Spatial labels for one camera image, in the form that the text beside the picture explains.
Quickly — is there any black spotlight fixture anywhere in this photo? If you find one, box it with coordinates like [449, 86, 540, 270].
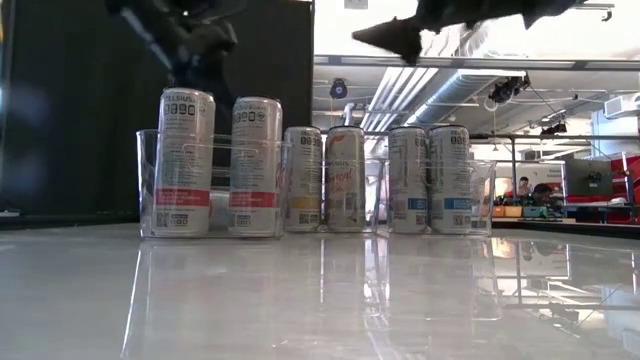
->
[487, 74, 532, 105]
[538, 121, 570, 137]

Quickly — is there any black dome camera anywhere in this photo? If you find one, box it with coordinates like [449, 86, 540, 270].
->
[328, 77, 350, 100]

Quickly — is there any white can red stripe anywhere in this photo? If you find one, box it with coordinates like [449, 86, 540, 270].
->
[227, 96, 285, 238]
[152, 88, 217, 238]

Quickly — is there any person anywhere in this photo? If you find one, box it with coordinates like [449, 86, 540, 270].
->
[514, 175, 534, 200]
[529, 182, 565, 214]

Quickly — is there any black backdrop curtain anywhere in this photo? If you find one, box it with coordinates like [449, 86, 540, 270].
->
[0, 0, 315, 225]

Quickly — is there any dark grey monitor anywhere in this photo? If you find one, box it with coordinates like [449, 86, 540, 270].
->
[564, 158, 615, 199]

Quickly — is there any white horizontal beam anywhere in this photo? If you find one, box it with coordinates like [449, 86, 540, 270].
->
[313, 53, 640, 71]

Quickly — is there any red cart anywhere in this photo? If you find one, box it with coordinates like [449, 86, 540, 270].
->
[594, 154, 640, 226]

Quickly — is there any white ceiling unit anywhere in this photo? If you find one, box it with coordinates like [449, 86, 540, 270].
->
[602, 92, 640, 120]

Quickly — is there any clear plastic bin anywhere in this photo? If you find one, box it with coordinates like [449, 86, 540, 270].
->
[135, 128, 289, 240]
[282, 158, 389, 235]
[384, 158, 498, 237]

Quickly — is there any white can yellow stripe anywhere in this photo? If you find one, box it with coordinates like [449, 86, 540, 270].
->
[324, 125, 367, 234]
[283, 125, 324, 233]

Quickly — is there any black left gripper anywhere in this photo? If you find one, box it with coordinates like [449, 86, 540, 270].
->
[104, 0, 249, 76]

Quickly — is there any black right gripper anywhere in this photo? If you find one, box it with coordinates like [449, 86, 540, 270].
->
[351, 0, 589, 67]

